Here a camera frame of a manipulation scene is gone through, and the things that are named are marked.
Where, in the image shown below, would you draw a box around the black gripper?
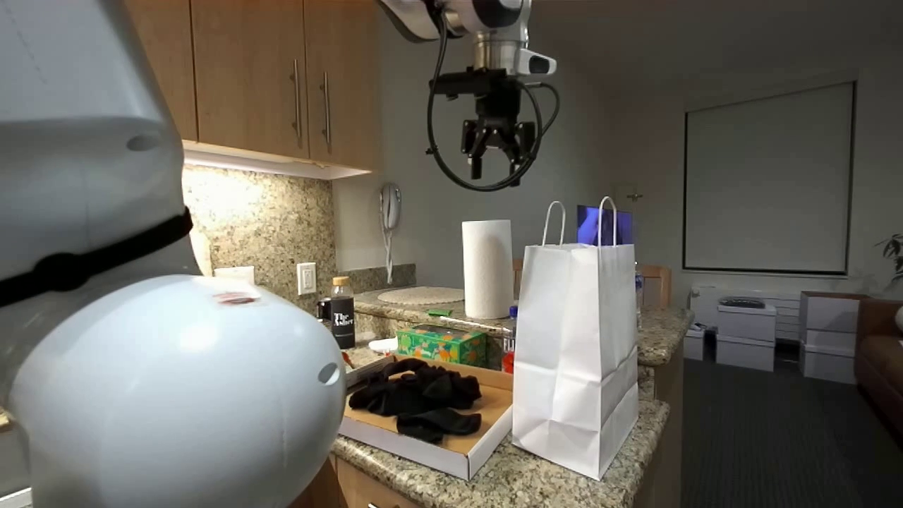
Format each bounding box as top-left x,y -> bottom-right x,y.
462,69 -> 530,187

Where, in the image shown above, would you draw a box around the black sock pile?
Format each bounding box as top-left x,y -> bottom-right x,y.
351,359 -> 483,442

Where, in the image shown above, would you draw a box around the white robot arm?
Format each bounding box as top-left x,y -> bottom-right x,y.
0,0 -> 346,508

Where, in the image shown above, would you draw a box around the white paper bag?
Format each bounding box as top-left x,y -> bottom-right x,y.
511,194 -> 638,480

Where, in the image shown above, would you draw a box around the white paper towel roll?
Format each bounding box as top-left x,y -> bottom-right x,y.
462,220 -> 514,322

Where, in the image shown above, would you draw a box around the green tissue box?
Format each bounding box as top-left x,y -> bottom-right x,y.
399,328 -> 500,370

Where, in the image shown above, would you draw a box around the dark sauce bottle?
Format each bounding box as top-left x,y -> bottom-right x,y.
331,277 -> 356,347

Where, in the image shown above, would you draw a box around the wooden upper cabinets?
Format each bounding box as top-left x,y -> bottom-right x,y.
125,0 -> 380,181

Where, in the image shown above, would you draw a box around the white projector screen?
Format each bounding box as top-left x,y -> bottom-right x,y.
684,85 -> 856,273

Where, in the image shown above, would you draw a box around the cardboard tray box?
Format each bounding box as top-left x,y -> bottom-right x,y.
338,356 -> 514,480

